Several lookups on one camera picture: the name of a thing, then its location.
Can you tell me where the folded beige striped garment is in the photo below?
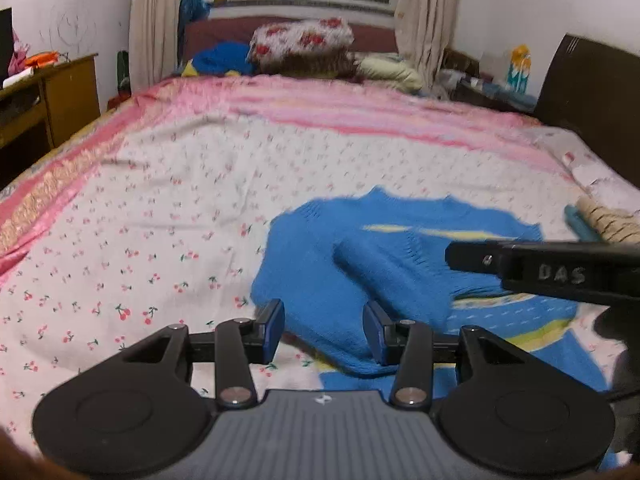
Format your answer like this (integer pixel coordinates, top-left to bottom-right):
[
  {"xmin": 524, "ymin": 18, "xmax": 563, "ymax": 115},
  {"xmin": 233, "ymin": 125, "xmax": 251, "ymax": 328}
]
[{"xmin": 575, "ymin": 196, "xmax": 640, "ymax": 245}]

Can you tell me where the dull blue cloth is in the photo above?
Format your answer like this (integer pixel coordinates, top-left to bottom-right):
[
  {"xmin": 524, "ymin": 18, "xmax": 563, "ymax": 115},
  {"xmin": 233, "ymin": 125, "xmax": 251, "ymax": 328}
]
[{"xmin": 482, "ymin": 82, "xmax": 536, "ymax": 108}]

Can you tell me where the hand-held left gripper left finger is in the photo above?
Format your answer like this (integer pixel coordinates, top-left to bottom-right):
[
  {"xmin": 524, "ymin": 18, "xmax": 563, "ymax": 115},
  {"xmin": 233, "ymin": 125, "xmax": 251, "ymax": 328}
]
[{"xmin": 120, "ymin": 299, "xmax": 286, "ymax": 410}]

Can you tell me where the pink striped blanket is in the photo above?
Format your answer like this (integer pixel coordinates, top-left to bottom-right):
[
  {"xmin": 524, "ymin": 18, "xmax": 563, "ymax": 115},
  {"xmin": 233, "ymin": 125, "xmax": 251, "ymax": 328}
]
[{"xmin": 0, "ymin": 74, "xmax": 586, "ymax": 271}]

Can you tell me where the folded teal garment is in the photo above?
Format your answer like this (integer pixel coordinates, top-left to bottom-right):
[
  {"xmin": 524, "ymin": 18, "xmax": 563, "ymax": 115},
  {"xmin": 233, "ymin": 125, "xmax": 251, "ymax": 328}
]
[{"xmin": 564, "ymin": 204, "xmax": 601, "ymax": 243}]

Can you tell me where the maroon sofa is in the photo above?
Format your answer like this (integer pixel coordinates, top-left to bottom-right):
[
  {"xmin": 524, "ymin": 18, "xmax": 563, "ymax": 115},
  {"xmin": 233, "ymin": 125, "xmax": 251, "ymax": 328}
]
[{"xmin": 181, "ymin": 16, "xmax": 401, "ymax": 73}]

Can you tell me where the blue yellow-striped knit sweater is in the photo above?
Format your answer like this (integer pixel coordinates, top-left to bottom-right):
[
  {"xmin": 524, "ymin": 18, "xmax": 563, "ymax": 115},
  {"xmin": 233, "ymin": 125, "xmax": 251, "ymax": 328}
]
[{"xmin": 250, "ymin": 186, "xmax": 621, "ymax": 471}]

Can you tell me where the yellow and blue carton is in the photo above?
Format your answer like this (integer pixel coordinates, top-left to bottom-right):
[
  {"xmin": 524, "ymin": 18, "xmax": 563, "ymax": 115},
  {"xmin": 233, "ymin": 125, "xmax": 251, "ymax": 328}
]
[{"xmin": 506, "ymin": 45, "xmax": 532, "ymax": 93}]

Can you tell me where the blue patterned hanging cloth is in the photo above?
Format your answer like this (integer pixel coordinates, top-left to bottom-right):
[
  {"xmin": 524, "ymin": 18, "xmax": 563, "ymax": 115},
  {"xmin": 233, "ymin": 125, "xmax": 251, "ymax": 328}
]
[{"xmin": 179, "ymin": 0, "xmax": 213, "ymax": 53}]

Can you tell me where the brown bag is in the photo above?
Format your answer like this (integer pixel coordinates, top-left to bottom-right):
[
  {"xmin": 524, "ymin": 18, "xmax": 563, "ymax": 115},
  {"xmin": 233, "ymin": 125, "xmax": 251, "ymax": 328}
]
[{"xmin": 442, "ymin": 49, "xmax": 468, "ymax": 73}]

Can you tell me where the dark wooden headboard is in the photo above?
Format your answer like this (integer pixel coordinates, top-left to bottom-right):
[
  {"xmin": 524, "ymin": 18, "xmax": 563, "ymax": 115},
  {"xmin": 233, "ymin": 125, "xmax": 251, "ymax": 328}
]
[{"xmin": 532, "ymin": 34, "xmax": 640, "ymax": 188}]

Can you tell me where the wooden desk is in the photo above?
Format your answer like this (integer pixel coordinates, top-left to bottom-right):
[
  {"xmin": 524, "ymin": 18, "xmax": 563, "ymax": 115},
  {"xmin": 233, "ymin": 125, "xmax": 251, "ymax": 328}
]
[{"xmin": 0, "ymin": 54, "xmax": 101, "ymax": 186}]

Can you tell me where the spotted light pillow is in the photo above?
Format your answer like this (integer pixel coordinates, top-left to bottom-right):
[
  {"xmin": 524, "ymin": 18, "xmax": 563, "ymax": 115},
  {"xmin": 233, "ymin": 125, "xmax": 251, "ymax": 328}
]
[{"xmin": 525, "ymin": 125, "xmax": 640, "ymax": 211}]

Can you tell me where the beige pillow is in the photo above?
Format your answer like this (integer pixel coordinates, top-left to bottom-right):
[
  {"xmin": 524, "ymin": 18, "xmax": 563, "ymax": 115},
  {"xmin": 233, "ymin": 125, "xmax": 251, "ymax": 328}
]
[{"xmin": 357, "ymin": 52, "xmax": 426, "ymax": 92}]

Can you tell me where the pink cloth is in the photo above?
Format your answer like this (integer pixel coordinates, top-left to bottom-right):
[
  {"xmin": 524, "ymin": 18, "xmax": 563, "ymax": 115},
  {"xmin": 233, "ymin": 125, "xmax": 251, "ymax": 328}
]
[{"xmin": 7, "ymin": 30, "xmax": 31, "ymax": 73}]

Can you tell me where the crumpled blue cloth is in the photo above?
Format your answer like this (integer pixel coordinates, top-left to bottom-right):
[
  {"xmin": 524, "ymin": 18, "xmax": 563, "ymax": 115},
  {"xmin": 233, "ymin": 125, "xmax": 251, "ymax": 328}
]
[{"xmin": 181, "ymin": 42, "xmax": 258, "ymax": 77}]

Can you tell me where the dark nightstand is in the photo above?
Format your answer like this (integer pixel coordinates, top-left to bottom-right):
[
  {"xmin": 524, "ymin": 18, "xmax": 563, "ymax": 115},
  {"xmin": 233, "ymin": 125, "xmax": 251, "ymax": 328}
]
[{"xmin": 450, "ymin": 77, "xmax": 538, "ymax": 113}]

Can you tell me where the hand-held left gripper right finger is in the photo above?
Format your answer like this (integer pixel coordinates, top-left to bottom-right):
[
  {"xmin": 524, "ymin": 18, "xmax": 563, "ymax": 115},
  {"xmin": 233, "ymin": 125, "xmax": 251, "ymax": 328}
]
[{"xmin": 362, "ymin": 300, "xmax": 528, "ymax": 410}]

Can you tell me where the cherry print bedsheet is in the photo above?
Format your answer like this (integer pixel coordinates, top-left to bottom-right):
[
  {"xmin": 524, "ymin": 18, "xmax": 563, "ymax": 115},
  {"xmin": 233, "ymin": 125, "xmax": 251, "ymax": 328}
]
[{"xmin": 0, "ymin": 120, "xmax": 640, "ymax": 461}]

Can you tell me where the cream curtain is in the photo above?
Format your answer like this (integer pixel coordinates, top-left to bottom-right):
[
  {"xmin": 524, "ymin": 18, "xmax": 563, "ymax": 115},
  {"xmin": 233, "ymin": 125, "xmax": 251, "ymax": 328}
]
[
  {"xmin": 392, "ymin": 0, "xmax": 463, "ymax": 88},
  {"xmin": 129, "ymin": 0, "xmax": 190, "ymax": 93}
]

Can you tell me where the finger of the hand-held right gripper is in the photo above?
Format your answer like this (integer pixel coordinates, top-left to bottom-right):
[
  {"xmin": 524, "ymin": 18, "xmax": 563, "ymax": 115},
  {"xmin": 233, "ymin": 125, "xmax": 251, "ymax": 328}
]
[{"xmin": 444, "ymin": 240, "xmax": 511, "ymax": 279}]

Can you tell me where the red floral pillow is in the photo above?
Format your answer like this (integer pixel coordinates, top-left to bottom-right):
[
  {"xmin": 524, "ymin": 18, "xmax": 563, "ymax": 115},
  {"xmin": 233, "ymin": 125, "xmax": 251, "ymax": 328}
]
[{"xmin": 247, "ymin": 17, "xmax": 356, "ymax": 66}]

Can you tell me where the dark monitor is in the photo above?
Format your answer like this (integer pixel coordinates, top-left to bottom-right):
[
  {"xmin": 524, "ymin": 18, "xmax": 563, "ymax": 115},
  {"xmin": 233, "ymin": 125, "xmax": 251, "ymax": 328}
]
[{"xmin": 0, "ymin": 7, "xmax": 13, "ymax": 81}]

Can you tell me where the brown checkered cloth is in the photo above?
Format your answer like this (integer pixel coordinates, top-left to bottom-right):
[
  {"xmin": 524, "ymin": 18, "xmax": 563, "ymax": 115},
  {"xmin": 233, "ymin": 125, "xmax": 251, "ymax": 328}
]
[{"xmin": 260, "ymin": 50, "xmax": 363, "ymax": 81}]

